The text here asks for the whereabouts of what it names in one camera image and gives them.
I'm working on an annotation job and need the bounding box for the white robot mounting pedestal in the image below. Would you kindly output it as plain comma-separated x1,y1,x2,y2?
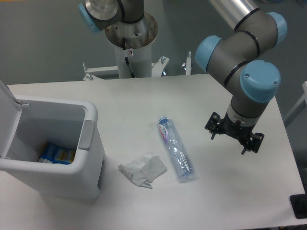
105,13,158,66

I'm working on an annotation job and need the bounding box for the white frame at right edge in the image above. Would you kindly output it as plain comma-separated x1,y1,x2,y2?
283,81,307,127

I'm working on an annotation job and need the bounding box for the blue yellow box in bin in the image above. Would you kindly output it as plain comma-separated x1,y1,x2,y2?
38,142,76,165

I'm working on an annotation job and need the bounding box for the black object at table edge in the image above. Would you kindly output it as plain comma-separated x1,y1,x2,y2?
290,194,307,219

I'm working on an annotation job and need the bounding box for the white plastic trash can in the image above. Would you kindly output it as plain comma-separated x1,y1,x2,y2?
0,93,105,198

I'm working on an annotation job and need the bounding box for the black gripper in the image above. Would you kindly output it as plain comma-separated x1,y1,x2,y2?
205,112,265,155

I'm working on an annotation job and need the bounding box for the white paper wrapper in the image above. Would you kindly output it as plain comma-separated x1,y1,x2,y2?
118,154,167,189

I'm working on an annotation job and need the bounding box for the black cable on pedestal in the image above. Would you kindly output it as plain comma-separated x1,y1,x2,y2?
121,36,136,79

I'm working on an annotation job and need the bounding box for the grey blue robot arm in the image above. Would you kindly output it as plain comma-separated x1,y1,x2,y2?
78,0,287,152

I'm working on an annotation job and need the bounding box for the white metal frame bracket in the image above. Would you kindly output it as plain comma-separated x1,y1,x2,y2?
82,51,194,81

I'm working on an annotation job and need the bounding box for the clear plastic water bottle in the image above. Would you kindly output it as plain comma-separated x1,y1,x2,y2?
157,116,195,182

